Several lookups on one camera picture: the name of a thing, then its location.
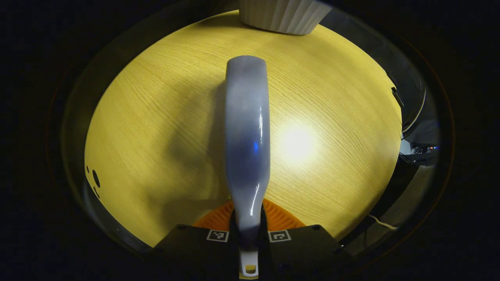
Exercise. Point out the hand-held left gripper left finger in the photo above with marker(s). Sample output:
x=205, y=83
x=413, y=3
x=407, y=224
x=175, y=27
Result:
x=195, y=249

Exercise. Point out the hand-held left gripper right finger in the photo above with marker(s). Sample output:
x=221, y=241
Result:
x=304, y=249

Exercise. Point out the white ribbed garbage bin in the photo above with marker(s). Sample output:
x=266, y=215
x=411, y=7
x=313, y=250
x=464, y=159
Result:
x=281, y=15

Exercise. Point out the wooden desktop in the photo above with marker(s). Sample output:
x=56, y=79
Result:
x=156, y=117

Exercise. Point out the dark electronic device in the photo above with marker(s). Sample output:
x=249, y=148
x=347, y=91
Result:
x=420, y=150

